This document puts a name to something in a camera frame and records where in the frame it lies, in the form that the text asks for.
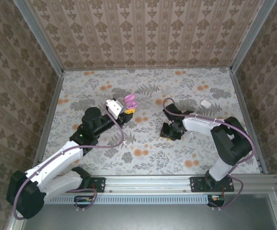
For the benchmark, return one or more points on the pink earbud charging case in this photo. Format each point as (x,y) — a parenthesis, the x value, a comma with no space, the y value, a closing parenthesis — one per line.
(129,98)

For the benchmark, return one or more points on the white earbud charging case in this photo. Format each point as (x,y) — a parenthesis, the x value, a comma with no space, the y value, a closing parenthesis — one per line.
(204,103)

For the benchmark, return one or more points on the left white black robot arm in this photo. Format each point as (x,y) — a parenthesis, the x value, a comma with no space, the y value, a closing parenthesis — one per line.
(57,159)

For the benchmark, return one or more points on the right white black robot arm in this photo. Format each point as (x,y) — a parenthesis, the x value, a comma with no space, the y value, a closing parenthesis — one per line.
(232,141)

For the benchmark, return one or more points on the floral patterned table cover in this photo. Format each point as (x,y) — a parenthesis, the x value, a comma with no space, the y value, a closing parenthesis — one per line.
(153,155)

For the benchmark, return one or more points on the grey metal panel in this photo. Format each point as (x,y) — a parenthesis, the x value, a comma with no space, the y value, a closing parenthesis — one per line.
(153,218)

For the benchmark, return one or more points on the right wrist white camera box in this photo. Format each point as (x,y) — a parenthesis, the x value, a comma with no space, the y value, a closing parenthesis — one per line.
(170,123)

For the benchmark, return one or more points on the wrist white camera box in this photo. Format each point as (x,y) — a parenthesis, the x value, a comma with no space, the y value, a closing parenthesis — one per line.
(170,123)
(113,107)

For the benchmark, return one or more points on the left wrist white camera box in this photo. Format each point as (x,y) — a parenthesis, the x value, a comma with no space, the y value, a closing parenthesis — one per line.
(113,107)

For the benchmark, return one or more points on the left aluminium side rail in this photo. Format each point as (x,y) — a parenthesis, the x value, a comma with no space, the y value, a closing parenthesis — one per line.
(48,119)

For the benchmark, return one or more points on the aluminium side rail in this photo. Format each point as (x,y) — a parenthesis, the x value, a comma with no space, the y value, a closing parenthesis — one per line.
(242,103)
(48,119)

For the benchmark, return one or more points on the thin aluminium wall rail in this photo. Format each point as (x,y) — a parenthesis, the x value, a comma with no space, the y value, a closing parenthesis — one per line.
(148,69)

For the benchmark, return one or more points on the long aluminium base rail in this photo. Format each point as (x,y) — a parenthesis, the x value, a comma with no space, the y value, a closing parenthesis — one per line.
(148,184)

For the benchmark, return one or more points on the right aluminium side rail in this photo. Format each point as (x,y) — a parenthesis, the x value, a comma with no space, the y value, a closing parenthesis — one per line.
(242,103)

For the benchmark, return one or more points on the left aluminium corner post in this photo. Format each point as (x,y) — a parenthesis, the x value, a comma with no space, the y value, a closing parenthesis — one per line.
(40,36)

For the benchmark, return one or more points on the aluminium corner post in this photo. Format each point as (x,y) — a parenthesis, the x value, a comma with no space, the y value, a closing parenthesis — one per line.
(40,36)
(251,36)

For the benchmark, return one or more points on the right aluminium corner post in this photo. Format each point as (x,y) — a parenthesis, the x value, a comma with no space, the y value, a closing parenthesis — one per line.
(251,36)

